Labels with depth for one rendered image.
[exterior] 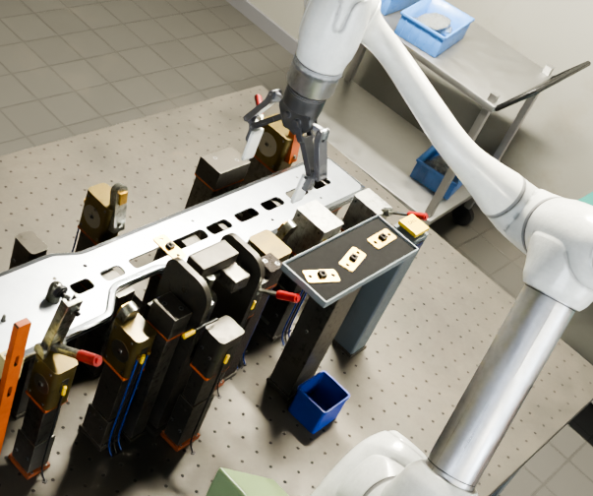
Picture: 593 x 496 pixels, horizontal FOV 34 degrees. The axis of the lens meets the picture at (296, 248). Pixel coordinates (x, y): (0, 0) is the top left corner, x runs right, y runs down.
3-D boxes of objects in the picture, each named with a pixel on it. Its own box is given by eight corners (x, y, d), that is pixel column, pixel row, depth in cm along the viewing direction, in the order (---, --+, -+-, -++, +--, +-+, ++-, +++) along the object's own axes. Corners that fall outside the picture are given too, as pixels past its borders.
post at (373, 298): (346, 330, 276) (408, 216, 248) (366, 347, 273) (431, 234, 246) (330, 340, 270) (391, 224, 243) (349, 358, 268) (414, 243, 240)
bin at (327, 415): (312, 391, 254) (324, 368, 248) (339, 416, 250) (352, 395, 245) (284, 408, 246) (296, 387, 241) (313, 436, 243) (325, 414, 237)
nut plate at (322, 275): (333, 270, 219) (335, 266, 218) (340, 281, 217) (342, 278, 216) (301, 271, 215) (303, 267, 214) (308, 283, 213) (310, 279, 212)
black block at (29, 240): (6, 308, 240) (24, 220, 222) (29, 334, 237) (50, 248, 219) (-13, 316, 236) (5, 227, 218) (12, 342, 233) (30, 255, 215)
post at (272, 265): (222, 362, 251) (270, 251, 226) (235, 375, 249) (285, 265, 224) (208, 370, 247) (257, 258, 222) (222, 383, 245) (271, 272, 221)
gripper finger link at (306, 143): (304, 115, 178) (310, 114, 177) (317, 174, 181) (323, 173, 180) (290, 120, 175) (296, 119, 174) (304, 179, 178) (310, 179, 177)
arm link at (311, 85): (317, 42, 174) (306, 70, 178) (284, 51, 168) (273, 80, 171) (353, 71, 171) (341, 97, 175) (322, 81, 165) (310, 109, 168)
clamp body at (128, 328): (98, 416, 226) (135, 307, 203) (129, 449, 222) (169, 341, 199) (76, 429, 221) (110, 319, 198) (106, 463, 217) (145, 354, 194)
